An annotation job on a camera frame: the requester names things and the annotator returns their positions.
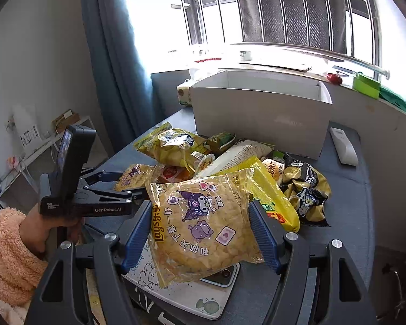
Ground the phone with cartoon case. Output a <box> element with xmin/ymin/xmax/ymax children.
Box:
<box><xmin>123</xmin><ymin>257</ymin><xmax>241</xmax><ymax>320</ymax></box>

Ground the small yellow white snack packet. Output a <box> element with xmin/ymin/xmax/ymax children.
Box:
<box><xmin>262</xmin><ymin>157</ymin><xmax>285</xmax><ymax>183</ymax></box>

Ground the person's left forearm fluffy sleeve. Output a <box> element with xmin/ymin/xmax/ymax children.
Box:
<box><xmin>0</xmin><ymin>206</ymin><xmax>50</xmax><ymax>312</ymax></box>

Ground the person's left hand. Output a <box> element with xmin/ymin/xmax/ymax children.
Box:
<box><xmin>20</xmin><ymin>206</ymin><xmax>85</xmax><ymax>261</ymax></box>

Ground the white paper bag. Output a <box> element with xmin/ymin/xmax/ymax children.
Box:
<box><xmin>12</xmin><ymin>105</ymin><xmax>43</xmax><ymax>148</ymax></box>

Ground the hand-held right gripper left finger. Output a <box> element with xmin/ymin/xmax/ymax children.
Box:
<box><xmin>24</xmin><ymin>200</ymin><xmax>153</xmax><ymax>325</ymax></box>

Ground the yellow chip bag purple cartoon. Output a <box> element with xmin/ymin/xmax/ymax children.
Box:
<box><xmin>145</xmin><ymin>171</ymin><xmax>268</xmax><ymax>288</ymax></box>

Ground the grey blue table mat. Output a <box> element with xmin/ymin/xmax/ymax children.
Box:
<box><xmin>84</xmin><ymin>106</ymin><xmax>376</xmax><ymax>325</ymax></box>

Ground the white side desk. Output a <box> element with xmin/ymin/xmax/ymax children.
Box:
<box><xmin>0</xmin><ymin>115</ymin><xmax>93</xmax><ymax>190</ymax></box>

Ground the white remote control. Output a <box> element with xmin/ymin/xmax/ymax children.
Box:
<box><xmin>330</xmin><ymin>127</ymin><xmax>359</xmax><ymax>166</ymax></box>

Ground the blue curtain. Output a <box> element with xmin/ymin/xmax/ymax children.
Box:
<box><xmin>79</xmin><ymin>0</ymin><xmax>163</xmax><ymax>163</ymax></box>

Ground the white cardboard box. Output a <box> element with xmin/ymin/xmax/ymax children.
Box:
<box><xmin>188</xmin><ymin>70</ymin><xmax>334</xmax><ymax>161</ymax></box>

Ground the green plastic bag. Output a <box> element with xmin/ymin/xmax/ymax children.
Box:
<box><xmin>379</xmin><ymin>86</ymin><xmax>406</xmax><ymax>119</ymax></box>

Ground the black yellow snack bag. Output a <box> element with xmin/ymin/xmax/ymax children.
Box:
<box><xmin>279</xmin><ymin>152</ymin><xmax>332</xmax><ymax>227</ymax></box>

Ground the tissue pack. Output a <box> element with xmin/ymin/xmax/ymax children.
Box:
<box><xmin>176</xmin><ymin>79</ymin><xmax>194</xmax><ymax>107</ymax></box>

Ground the flat cardboard sheet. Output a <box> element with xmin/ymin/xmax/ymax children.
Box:
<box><xmin>238</xmin><ymin>59</ymin><xmax>313</xmax><ymax>72</ymax></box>

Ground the white striped snack packet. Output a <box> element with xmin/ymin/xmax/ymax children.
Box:
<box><xmin>193</xmin><ymin>140</ymin><xmax>274</xmax><ymax>178</ymax></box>

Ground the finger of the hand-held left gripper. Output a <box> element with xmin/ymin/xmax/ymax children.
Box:
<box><xmin>83</xmin><ymin>184</ymin><xmax>151</xmax><ymax>204</ymax></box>
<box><xmin>78</xmin><ymin>170</ymin><xmax>125</xmax><ymax>188</ymax></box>

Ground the yellow chip bag blue label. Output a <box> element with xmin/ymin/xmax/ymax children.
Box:
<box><xmin>145</xmin><ymin>128</ymin><xmax>210</xmax><ymax>170</ymax></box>

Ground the orange snack packet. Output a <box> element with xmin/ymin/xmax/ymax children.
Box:
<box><xmin>156</xmin><ymin>164</ymin><xmax>193</xmax><ymax>185</ymax></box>

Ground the small yellow cartoon snack bag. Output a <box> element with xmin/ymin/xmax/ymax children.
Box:
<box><xmin>113</xmin><ymin>163</ymin><xmax>156</xmax><ymax>192</ymax></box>

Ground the small pudding cup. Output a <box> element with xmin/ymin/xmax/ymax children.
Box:
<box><xmin>189</xmin><ymin>152</ymin><xmax>215</xmax><ymax>173</ymax></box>

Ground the green tape roll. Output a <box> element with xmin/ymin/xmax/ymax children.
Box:
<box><xmin>352</xmin><ymin>73</ymin><xmax>381</xmax><ymax>99</ymax></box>

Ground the large plain yellow snack bag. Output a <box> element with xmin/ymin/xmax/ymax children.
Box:
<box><xmin>203</xmin><ymin>157</ymin><xmax>301</xmax><ymax>233</ymax></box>

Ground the dark green snack packet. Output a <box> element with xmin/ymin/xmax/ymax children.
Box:
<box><xmin>205</xmin><ymin>131</ymin><xmax>237</xmax><ymax>154</ymax></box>

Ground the dark grey towel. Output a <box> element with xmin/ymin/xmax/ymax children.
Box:
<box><xmin>233</xmin><ymin>0</ymin><xmax>352</xmax><ymax>53</ymax></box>

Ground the small brown cardboard box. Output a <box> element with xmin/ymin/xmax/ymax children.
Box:
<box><xmin>52</xmin><ymin>110</ymin><xmax>81</xmax><ymax>132</ymax></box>

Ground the white plastic bag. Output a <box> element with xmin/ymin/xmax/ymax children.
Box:
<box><xmin>189</xmin><ymin>66</ymin><xmax>224</xmax><ymax>82</ymax></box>

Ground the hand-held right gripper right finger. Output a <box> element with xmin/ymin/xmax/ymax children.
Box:
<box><xmin>248</xmin><ymin>200</ymin><xmax>388</xmax><ymax>325</ymax></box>

